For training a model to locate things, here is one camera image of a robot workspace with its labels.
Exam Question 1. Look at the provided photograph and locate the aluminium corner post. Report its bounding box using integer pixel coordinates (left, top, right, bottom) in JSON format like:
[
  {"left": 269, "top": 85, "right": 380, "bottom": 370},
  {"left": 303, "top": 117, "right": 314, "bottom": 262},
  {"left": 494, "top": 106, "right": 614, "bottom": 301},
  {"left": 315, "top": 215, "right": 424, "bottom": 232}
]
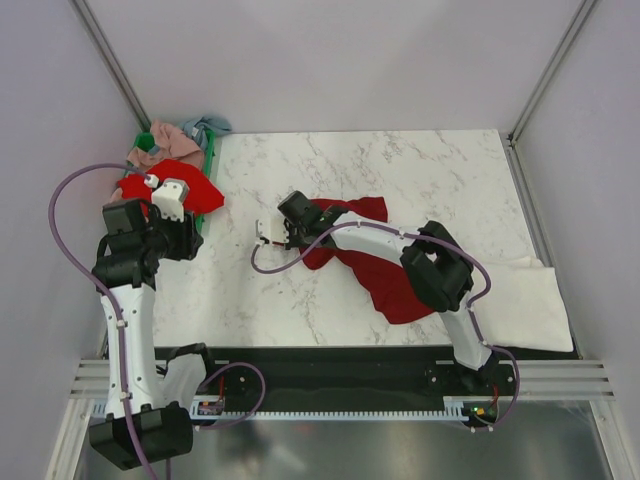
[
  {"left": 504, "top": 0, "right": 601, "bottom": 146},
  {"left": 69, "top": 0, "right": 151, "bottom": 131}
]

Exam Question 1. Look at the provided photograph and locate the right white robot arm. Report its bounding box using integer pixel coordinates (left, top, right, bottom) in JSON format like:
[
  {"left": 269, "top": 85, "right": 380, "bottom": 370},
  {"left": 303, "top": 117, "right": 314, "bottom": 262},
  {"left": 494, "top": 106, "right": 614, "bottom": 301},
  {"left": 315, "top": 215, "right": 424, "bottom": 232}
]
[{"left": 278, "top": 191, "right": 498, "bottom": 394}]

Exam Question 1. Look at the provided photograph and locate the left aluminium corner post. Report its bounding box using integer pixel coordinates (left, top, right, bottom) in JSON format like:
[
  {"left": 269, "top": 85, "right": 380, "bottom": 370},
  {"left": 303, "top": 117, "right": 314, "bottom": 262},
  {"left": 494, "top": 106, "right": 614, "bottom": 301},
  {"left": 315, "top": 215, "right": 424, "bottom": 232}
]
[{"left": 69, "top": 0, "right": 151, "bottom": 131}]

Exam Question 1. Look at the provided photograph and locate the blue grey t shirt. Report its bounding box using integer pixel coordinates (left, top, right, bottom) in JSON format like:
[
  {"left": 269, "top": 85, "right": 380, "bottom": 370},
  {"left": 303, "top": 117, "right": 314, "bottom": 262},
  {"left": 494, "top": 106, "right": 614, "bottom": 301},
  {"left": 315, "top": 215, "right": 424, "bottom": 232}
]
[{"left": 179, "top": 115, "right": 233, "bottom": 144}]

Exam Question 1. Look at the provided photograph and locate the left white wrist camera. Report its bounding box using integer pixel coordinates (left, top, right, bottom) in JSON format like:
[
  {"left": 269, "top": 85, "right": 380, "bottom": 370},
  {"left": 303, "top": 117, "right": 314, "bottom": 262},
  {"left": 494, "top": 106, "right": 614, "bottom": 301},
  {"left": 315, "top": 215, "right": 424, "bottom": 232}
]
[{"left": 144, "top": 175, "right": 189, "bottom": 223}]

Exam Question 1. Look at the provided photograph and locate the green plastic basket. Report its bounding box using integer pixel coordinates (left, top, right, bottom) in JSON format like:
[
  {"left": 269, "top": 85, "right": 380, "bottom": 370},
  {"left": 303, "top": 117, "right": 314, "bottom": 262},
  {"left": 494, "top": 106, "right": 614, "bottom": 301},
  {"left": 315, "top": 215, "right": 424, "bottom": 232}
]
[{"left": 131, "top": 128, "right": 218, "bottom": 236}]

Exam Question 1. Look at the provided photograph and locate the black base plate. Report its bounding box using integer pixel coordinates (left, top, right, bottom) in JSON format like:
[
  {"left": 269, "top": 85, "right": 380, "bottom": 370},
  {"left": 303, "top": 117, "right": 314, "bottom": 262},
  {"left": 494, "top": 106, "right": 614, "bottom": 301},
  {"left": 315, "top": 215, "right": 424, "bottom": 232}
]
[{"left": 104, "top": 344, "right": 585, "bottom": 414}]

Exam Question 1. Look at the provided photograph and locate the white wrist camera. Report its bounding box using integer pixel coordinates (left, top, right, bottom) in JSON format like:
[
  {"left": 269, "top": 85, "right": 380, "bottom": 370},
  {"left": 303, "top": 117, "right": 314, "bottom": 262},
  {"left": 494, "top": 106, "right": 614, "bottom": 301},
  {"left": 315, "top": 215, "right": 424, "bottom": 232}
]
[
  {"left": 256, "top": 217, "right": 289, "bottom": 246},
  {"left": 144, "top": 175, "right": 189, "bottom": 223}
]

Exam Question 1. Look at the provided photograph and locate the pink t shirt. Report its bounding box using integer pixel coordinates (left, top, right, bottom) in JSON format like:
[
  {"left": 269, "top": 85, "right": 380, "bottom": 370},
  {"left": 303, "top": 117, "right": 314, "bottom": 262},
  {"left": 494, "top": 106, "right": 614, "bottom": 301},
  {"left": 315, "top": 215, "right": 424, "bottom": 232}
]
[{"left": 127, "top": 120, "right": 205, "bottom": 173}]

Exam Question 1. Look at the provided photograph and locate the folded white t shirt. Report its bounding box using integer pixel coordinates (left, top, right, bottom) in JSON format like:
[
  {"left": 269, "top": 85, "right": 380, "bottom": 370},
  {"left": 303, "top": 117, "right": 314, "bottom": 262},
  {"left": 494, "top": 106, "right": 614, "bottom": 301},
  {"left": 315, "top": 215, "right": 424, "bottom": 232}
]
[{"left": 473, "top": 256, "right": 573, "bottom": 353}]

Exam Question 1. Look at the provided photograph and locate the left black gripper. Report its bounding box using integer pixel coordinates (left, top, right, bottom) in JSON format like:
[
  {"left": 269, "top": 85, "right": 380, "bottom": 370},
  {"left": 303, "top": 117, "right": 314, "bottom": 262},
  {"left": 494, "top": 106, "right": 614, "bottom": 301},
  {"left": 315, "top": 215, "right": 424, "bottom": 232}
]
[{"left": 140, "top": 205, "right": 203, "bottom": 262}]

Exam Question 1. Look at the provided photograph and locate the right aluminium corner post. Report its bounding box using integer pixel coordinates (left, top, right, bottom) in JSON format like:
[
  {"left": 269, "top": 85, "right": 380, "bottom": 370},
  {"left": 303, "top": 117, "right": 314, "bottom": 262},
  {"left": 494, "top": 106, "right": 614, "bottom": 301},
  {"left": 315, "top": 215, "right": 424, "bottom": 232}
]
[{"left": 504, "top": 0, "right": 601, "bottom": 146}]

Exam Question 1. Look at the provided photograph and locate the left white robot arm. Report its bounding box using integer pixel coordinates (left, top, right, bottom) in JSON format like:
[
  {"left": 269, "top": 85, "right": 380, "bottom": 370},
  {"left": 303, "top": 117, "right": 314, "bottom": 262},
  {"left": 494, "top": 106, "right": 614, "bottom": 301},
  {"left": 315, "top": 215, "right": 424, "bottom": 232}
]
[{"left": 89, "top": 199, "right": 220, "bottom": 471}]

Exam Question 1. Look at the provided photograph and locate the dark red t shirt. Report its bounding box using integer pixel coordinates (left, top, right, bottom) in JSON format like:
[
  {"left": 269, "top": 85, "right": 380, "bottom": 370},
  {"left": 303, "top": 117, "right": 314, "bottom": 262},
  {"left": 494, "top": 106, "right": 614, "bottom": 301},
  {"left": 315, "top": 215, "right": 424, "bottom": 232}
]
[{"left": 303, "top": 197, "right": 435, "bottom": 325}]

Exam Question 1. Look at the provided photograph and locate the aluminium frame rail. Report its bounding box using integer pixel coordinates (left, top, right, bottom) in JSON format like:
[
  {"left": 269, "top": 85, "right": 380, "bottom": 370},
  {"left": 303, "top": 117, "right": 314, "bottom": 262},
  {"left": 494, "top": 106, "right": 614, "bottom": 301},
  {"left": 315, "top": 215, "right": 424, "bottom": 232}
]
[{"left": 69, "top": 357, "right": 617, "bottom": 401}]

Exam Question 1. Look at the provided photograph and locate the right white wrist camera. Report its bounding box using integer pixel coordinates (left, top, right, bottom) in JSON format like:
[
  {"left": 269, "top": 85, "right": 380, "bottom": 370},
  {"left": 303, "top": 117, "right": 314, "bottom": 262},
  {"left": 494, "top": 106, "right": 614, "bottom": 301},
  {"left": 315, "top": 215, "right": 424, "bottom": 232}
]
[{"left": 256, "top": 217, "right": 289, "bottom": 246}]

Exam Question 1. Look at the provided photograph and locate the white slotted cable duct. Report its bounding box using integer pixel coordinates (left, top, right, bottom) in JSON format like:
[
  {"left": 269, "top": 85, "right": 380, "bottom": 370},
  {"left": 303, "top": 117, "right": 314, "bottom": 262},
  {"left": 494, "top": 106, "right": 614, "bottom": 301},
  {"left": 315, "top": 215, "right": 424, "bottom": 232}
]
[{"left": 188, "top": 396, "right": 469, "bottom": 422}]

